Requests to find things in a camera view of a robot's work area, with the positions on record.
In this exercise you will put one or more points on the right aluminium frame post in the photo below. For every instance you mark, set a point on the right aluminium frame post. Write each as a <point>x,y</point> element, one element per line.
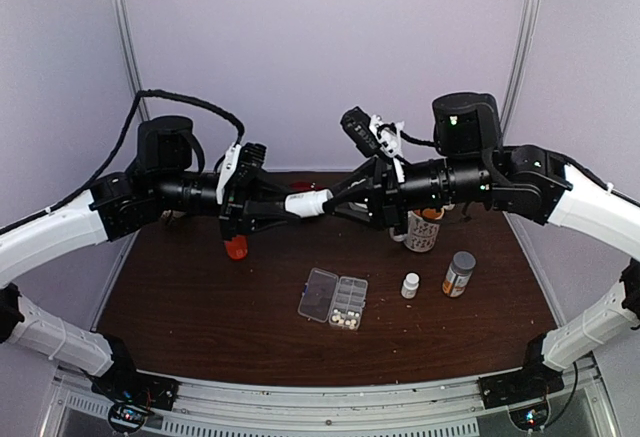
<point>526,30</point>

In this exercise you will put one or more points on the orange pill bottle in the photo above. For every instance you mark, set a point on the orange pill bottle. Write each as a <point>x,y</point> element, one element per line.
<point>236,247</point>

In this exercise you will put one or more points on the aluminium frame post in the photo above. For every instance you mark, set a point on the aluminium frame post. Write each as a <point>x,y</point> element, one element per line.
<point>128,152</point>
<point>526,30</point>

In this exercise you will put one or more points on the white pills in organizer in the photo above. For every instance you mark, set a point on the white pills in organizer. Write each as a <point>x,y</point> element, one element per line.
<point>349,320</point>

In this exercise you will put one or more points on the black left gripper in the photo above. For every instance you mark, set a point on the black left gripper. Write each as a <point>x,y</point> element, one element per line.
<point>245,209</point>

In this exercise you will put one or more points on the small white pill bottle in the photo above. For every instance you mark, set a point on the small white pill bottle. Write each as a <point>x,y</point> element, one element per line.
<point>410,285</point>

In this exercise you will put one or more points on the clear plastic pill organizer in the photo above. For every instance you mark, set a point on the clear plastic pill organizer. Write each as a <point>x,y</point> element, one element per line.
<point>324,291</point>

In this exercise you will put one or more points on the floral mug yellow inside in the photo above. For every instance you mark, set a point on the floral mug yellow inside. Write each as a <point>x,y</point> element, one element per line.
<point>422,231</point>

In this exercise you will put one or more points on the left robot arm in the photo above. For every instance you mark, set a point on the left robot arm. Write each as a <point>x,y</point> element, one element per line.
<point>167,174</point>

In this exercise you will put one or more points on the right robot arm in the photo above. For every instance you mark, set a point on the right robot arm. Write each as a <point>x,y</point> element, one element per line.
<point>540,185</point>

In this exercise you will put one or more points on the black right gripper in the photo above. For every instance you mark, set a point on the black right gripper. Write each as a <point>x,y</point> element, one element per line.
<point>381,173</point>

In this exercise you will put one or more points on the red floral plate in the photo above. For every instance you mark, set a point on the red floral plate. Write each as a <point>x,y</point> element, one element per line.
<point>302,186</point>

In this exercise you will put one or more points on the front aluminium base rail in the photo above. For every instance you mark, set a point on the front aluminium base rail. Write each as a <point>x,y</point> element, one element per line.
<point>451,407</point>

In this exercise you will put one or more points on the left aluminium frame post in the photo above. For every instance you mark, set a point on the left aluminium frame post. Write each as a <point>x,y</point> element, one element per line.
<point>128,152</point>

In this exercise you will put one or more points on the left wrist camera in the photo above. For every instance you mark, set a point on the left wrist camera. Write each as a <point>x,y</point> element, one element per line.
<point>240,165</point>

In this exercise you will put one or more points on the amber bottle grey cap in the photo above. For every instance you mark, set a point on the amber bottle grey cap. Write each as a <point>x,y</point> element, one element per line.
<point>458,274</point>

